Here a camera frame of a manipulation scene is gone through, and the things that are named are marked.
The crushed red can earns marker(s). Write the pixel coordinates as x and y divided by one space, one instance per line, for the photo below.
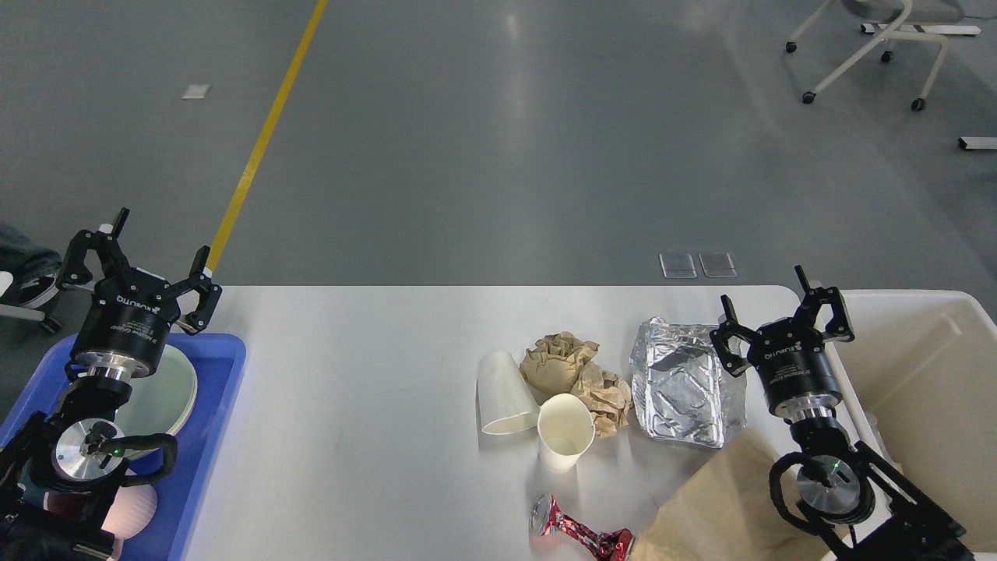
546 517

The blue plastic tray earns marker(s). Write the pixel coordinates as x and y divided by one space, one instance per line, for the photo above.
218 360

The white chair base left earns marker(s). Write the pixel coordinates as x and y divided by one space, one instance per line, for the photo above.
47 322

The white table foot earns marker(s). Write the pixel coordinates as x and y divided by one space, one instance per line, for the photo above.
977 143

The aluminium foil tray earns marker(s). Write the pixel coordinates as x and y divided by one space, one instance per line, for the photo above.
680 389

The person in jeans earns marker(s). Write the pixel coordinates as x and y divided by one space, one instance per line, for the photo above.
33 266

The tipped white paper cup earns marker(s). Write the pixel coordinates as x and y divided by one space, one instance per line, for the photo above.
506 404

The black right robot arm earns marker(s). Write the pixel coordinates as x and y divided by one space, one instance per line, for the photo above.
832 487

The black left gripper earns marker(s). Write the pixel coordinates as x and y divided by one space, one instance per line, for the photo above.
126 326

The left floor outlet cover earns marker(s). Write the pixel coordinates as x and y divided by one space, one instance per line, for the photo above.
677 265

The crumpled brown paper ball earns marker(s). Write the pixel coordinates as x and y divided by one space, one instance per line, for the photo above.
555 362

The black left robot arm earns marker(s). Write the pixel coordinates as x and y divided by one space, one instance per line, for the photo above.
61 471

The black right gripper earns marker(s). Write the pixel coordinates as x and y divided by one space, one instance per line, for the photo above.
796 370

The light green plate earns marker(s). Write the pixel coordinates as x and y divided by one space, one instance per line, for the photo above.
163 402

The pink mug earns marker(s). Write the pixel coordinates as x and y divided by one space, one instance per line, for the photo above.
132 510

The beige plastic bin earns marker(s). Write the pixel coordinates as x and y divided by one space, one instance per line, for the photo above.
923 364

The brown paper bag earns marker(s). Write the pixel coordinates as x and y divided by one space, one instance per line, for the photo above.
723 512

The floor outlet cover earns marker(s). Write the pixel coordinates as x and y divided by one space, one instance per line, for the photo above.
718 264
677 265

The upright white paper cup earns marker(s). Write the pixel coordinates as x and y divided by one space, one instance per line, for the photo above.
566 430

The right floor outlet cover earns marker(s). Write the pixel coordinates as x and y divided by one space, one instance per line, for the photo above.
718 264

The white office chair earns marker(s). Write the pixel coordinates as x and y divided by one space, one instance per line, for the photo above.
898 21

